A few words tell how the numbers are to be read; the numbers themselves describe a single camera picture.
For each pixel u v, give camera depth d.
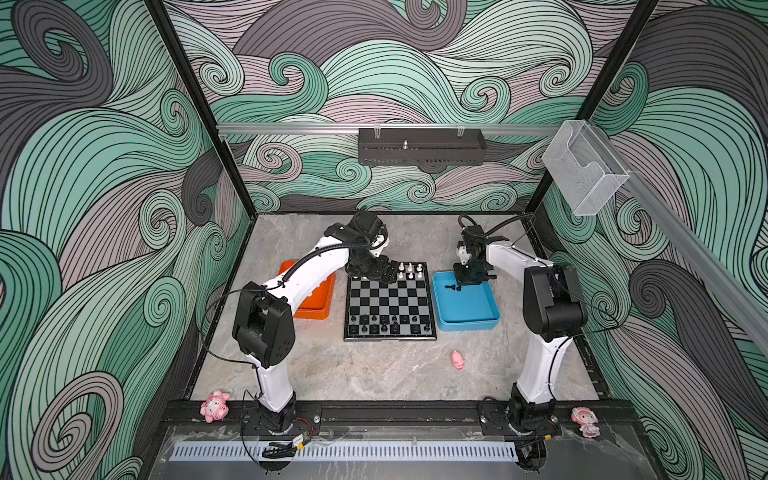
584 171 0.78
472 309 0.92
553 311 0.53
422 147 0.95
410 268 1.00
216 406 0.73
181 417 0.75
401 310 0.91
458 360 0.81
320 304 0.90
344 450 0.70
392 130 0.94
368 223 0.68
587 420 0.71
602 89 0.85
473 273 0.84
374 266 0.74
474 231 0.81
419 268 1.00
